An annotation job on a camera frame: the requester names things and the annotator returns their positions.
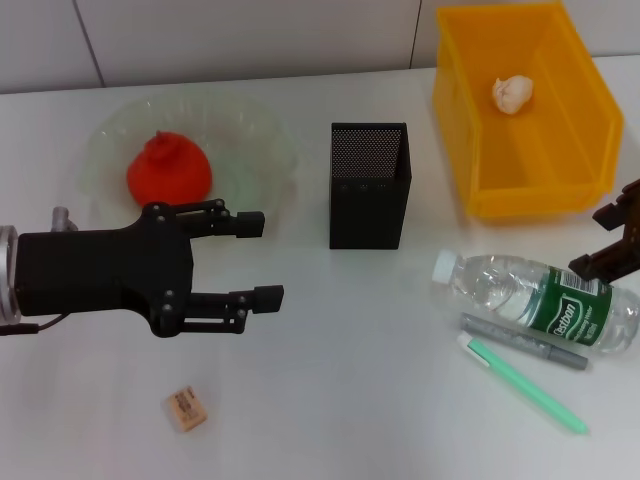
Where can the clear green glass fruit plate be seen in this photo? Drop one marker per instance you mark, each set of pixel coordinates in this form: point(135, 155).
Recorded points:
point(240, 140)

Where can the mint green pen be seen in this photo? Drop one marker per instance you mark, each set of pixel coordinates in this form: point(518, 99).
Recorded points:
point(530, 390)

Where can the grey marker pen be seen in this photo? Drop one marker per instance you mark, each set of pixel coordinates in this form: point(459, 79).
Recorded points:
point(530, 344)

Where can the beige eraser block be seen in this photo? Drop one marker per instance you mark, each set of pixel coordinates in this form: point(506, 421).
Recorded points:
point(187, 407)

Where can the black mesh pen holder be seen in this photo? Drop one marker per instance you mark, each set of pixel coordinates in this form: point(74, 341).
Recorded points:
point(367, 200)

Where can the white paper ball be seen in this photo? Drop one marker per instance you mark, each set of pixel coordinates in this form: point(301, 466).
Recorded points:
point(512, 94)

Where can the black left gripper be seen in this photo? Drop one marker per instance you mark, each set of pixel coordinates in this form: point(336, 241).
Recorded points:
point(100, 270)

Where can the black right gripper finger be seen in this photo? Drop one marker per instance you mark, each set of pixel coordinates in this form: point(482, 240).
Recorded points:
point(620, 210)
point(610, 260)

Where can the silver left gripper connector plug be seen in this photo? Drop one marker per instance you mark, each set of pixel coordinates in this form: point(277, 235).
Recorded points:
point(62, 220)

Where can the yellow plastic bin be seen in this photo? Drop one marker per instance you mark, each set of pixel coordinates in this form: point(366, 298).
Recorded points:
point(550, 165)

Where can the clear water bottle green label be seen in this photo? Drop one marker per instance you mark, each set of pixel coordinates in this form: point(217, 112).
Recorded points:
point(500, 285)

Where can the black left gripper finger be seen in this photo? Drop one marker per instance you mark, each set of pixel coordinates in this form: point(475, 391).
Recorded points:
point(267, 299)

